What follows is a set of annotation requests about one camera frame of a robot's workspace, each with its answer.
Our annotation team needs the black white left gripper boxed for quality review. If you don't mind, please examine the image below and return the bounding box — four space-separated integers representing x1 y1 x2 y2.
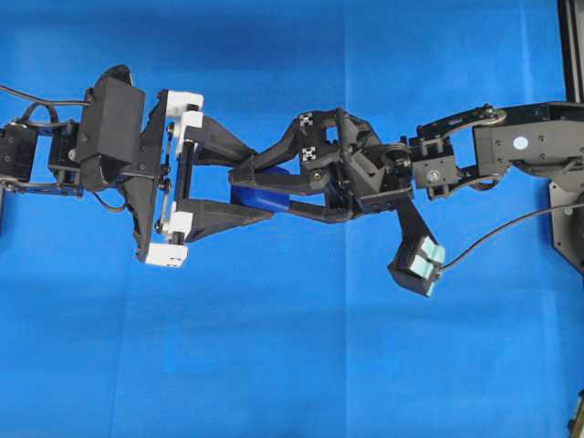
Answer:
122 89 274 267

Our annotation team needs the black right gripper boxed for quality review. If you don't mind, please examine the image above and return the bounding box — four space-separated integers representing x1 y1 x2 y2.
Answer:
229 109 413 224

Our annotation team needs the blue block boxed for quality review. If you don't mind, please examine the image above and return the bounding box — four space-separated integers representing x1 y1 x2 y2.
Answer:
230 184 290 213

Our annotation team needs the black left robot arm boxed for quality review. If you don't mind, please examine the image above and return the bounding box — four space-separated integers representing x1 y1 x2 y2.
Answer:
1 78 272 267

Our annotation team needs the blue table cloth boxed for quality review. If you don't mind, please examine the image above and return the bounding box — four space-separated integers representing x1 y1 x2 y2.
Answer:
1 1 583 437

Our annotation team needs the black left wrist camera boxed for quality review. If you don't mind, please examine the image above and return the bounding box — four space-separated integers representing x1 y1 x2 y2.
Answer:
76 65 145 192

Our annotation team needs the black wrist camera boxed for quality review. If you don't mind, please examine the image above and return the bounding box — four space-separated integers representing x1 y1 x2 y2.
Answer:
76 65 145 192
388 200 445 297

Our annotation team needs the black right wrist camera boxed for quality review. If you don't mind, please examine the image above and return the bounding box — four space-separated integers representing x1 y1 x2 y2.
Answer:
388 200 445 297

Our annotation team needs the black camera cable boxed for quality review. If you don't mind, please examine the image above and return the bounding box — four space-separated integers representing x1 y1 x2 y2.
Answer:
440 204 576 271

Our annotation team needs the black aluminium frame rail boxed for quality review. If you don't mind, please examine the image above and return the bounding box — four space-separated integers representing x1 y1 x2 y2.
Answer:
558 0 583 103

